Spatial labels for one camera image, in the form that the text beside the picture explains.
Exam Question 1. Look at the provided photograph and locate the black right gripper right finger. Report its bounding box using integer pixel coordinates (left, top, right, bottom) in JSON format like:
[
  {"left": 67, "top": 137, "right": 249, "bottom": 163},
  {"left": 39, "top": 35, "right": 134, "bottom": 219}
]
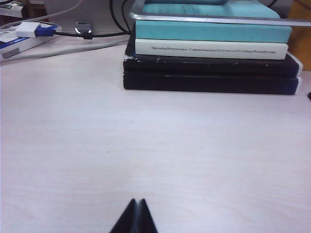
[{"left": 138, "top": 198, "right": 159, "bottom": 233}]

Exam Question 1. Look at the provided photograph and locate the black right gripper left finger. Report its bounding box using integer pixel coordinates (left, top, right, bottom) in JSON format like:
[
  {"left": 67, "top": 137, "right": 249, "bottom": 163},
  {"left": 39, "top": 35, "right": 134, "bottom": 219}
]
[{"left": 109, "top": 198, "right": 140, "bottom": 233}]

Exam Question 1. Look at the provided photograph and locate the black book with chipped corner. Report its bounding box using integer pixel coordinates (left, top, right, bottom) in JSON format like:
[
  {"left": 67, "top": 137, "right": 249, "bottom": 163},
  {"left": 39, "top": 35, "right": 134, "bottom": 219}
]
[{"left": 122, "top": 36, "right": 304, "bottom": 76}]

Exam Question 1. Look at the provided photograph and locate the white neuroscience book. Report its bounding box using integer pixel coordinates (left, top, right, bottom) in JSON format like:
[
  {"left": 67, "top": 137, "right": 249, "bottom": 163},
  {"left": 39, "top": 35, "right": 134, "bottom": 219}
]
[{"left": 135, "top": 38, "right": 289, "bottom": 61}]

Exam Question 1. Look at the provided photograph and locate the silver partition clip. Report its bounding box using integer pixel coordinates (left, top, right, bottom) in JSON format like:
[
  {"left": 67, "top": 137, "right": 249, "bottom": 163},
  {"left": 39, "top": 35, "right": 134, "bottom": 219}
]
[{"left": 73, "top": 21, "right": 93, "bottom": 36}]

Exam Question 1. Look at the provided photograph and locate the teal book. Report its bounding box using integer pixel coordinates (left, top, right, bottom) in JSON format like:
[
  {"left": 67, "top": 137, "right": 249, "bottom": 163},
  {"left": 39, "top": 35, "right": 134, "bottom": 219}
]
[{"left": 135, "top": 2, "right": 293, "bottom": 44}]

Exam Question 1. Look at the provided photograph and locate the grey desk partition panel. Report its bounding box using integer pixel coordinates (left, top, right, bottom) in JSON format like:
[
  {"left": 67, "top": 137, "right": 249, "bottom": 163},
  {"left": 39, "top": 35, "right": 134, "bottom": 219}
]
[{"left": 46, "top": 0, "right": 137, "bottom": 35}]

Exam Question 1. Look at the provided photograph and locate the silver monitor stand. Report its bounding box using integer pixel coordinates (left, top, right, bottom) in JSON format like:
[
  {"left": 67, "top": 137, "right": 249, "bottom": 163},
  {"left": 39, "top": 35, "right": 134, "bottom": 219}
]
[{"left": 129, "top": 0, "right": 311, "bottom": 27}]

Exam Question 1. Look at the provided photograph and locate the white video adapter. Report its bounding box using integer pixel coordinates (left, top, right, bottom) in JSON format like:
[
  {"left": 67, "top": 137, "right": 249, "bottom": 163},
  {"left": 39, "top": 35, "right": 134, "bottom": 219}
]
[{"left": 15, "top": 21, "right": 41, "bottom": 38}]

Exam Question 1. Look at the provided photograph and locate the wooden block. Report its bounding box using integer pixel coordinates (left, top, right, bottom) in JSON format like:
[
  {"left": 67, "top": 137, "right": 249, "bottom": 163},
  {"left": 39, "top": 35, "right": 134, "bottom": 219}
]
[{"left": 286, "top": 0, "right": 311, "bottom": 71}]

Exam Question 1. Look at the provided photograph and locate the thick white cable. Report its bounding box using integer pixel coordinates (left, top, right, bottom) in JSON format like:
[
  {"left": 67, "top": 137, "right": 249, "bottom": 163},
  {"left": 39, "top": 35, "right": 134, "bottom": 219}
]
[{"left": 0, "top": 35, "right": 131, "bottom": 64}]

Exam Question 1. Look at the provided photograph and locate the black VGA cable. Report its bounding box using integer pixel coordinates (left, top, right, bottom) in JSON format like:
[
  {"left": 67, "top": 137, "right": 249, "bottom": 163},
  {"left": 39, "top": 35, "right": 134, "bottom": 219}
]
[{"left": 57, "top": 30, "right": 131, "bottom": 41}]

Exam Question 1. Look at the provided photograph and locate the black power cable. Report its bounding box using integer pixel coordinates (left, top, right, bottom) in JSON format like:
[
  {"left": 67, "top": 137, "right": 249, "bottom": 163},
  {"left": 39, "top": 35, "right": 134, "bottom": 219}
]
[
  {"left": 108, "top": 0, "right": 131, "bottom": 33},
  {"left": 117, "top": 0, "right": 133, "bottom": 32}
]

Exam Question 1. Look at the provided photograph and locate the thin white cable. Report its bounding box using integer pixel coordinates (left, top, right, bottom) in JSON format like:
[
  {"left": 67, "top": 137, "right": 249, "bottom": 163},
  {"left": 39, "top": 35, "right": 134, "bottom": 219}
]
[{"left": 0, "top": 0, "right": 82, "bottom": 29}]

